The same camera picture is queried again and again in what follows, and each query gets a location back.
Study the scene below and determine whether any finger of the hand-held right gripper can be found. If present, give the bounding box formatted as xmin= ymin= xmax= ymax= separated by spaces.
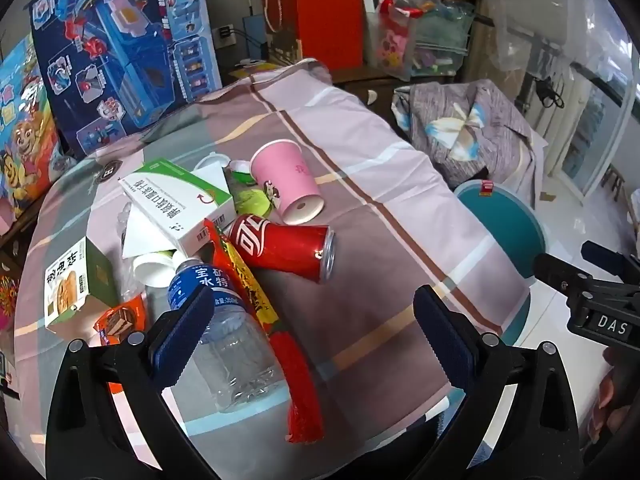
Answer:
xmin=532 ymin=254 xmax=593 ymax=292
xmin=581 ymin=241 xmax=640 ymax=275

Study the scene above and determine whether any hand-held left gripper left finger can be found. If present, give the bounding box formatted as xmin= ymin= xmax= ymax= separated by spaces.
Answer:
xmin=46 ymin=285 xmax=216 ymax=480

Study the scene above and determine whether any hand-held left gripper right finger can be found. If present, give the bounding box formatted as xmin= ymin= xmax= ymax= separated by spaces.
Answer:
xmin=412 ymin=284 xmax=583 ymax=480

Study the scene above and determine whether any clear water bottle blue label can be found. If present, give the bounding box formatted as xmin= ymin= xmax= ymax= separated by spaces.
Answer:
xmin=167 ymin=257 xmax=286 ymax=413

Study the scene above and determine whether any teal trash bin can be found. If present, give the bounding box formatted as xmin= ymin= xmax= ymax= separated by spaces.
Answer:
xmin=452 ymin=180 xmax=548 ymax=336

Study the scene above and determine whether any pink paper cup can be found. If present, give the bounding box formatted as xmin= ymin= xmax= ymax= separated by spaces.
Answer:
xmin=250 ymin=139 xmax=325 ymax=226

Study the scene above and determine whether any person's right hand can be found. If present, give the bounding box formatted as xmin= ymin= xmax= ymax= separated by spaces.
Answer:
xmin=587 ymin=345 xmax=621 ymax=443

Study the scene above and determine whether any orange chocolate snack wrapper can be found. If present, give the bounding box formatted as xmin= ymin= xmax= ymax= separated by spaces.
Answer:
xmin=95 ymin=295 xmax=151 ymax=346

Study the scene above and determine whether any small white paper cup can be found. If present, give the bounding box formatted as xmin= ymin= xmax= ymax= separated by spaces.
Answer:
xmin=132 ymin=250 xmax=188 ymax=288

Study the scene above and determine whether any wooden stool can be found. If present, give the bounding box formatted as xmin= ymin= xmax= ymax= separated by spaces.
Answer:
xmin=600 ymin=162 xmax=632 ymax=202

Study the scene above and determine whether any white folded paper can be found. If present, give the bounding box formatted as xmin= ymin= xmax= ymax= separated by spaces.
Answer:
xmin=121 ymin=204 xmax=177 ymax=260

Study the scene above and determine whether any long red snack packet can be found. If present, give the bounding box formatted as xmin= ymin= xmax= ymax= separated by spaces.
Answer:
xmin=204 ymin=219 xmax=326 ymax=445

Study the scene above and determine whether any green biscuit box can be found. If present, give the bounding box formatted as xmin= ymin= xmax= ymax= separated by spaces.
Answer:
xmin=44 ymin=236 xmax=121 ymax=336

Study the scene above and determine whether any red cola can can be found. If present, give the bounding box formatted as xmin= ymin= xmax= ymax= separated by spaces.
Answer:
xmin=227 ymin=214 xmax=336 ymax=283

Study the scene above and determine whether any white radiator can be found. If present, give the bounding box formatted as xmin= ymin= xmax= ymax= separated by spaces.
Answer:
xmin=547 ymin=72 xmax=598 ymax=176

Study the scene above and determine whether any green white medicine box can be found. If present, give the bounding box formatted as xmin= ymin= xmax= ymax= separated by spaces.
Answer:
xmin=117 ymin=157 xmax=236 ymax=258

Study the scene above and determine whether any yellow green plastic lid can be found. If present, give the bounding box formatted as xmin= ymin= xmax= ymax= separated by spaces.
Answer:
xmin=234 ymin=185 xmax=275 ymax=218

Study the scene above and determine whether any pink grey plaid sheet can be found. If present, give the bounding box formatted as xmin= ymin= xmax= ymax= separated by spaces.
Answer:
xmin=14 ymin=57 xmax=546 ymax=461

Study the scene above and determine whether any folded grey quilt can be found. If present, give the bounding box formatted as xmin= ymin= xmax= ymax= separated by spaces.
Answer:
xmin=392 ymin=79 xmax=548 ymax=208

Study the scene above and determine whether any green jelly cup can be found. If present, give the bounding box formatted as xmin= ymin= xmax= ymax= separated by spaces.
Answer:
xmin=227 ymin=159 xmax=257 ymax=184

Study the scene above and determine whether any white jelly cup lid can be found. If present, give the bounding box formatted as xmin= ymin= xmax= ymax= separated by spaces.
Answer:
xmin=194 ymin=151 xmax=232 ymax=173

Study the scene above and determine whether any large clear plastic bag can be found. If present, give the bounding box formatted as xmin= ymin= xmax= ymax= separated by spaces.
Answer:
xmin=475 ymin=0 xmax=586 ymax=71

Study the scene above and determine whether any cartoon dog toy box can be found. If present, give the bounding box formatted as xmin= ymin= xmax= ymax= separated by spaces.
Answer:
xmin=0 ymin=40 xmax=66 ymax=233

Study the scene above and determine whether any brown wooden table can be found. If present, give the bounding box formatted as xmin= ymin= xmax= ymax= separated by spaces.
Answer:
xmin=331 ymin=77 xmax=401 ymax=126

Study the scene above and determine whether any clear plastic storage bin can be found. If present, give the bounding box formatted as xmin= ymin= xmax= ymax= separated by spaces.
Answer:
xmin=362 ymin=0 xmax=476 ymax=81

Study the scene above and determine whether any large blue toy box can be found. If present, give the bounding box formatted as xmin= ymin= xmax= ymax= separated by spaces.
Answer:
xmin=30 ymin=0 xmax=223 ymax=156

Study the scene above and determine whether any orange red gift bag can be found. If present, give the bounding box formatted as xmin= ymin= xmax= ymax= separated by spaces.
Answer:
xmin=260 ymin=0 xmax=366 ymax=73

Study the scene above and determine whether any black charger cable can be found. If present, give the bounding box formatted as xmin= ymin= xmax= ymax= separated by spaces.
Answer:
xmin=534 ymin=77 xmax=567 ymax=109

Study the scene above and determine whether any white wall socket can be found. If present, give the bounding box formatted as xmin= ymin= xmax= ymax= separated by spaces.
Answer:
xmin=212 ymin=24 xmax=238 ymax=51

